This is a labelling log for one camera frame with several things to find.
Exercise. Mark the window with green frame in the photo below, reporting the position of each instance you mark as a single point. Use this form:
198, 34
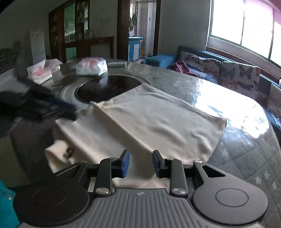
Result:
251, 25

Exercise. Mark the magenta cloth on sofa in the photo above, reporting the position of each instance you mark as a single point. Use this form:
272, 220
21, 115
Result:
181, 67

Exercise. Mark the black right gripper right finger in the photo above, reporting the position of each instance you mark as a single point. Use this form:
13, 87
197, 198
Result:
173, 170

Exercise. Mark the white small refrigerator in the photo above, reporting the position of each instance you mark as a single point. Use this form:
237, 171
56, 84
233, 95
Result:
37, 46

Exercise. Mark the butterfly print cushion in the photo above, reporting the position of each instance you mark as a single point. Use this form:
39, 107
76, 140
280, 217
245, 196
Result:
241, 78
206, 68

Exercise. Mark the butterfly print cushion right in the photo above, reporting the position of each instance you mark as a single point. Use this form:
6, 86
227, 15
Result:
241, 78

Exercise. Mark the blue sectional sofa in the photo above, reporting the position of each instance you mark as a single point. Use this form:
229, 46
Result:
164, 61

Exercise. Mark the grey plain cushion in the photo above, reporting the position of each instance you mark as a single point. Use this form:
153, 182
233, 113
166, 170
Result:
274, 100

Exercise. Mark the pink white tissue pack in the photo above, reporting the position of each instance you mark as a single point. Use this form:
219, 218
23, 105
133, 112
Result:
91, 67

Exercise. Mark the butterfly print cushion left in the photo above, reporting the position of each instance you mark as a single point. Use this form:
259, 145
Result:
206, 68

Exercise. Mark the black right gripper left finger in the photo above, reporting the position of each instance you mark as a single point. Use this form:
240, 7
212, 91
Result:
109, 169

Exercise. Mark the grey remote control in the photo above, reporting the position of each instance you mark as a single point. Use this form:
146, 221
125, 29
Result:
117, 64

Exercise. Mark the dark wooden sideboard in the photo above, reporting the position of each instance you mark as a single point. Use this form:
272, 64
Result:
70, 35

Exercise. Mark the blue white cabinet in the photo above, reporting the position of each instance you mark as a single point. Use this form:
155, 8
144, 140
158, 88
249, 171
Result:
134, 48

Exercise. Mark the black round induction cooktop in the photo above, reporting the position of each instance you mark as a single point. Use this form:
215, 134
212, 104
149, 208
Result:
99, 88

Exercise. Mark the cream beige garment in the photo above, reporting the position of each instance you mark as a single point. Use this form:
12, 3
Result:
141, 120

